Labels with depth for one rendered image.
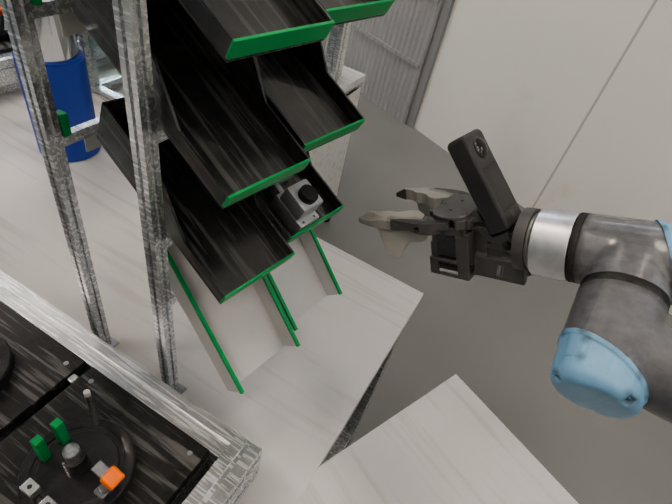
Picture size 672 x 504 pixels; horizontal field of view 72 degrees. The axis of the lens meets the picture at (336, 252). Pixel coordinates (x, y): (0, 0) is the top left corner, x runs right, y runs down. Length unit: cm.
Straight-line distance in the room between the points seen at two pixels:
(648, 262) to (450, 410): 61
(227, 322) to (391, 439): 38
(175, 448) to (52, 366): 24
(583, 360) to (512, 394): 182
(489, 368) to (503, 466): 131
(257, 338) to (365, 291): 41
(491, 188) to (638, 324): 19
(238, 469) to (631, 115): 271
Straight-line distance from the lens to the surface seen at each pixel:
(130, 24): 49
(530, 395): 231
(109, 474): 66
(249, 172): 56
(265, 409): 92
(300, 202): 69
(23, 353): 91
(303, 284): 89
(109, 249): 120
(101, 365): 87
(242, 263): 66
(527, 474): 103
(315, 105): 70
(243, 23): 48
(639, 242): 51
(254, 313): 80
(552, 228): 53
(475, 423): 102
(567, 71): 317
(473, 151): 54
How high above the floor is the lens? 167
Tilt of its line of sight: 42 degrees down
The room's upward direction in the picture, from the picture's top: 14 degrees clockwise
